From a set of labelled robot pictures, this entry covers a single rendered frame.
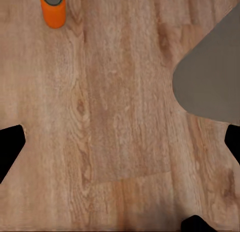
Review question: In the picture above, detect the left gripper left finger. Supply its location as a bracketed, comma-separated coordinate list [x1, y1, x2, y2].
[0, 125, 26, 184]

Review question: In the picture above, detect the can of soda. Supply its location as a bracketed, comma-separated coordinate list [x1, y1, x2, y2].
[40, 0, 66, 29]

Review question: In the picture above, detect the trash can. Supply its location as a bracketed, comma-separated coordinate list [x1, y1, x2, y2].
[171, 1, 240, 126]

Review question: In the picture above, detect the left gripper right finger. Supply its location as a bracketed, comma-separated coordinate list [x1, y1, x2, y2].
[224, 124, 240, 164]

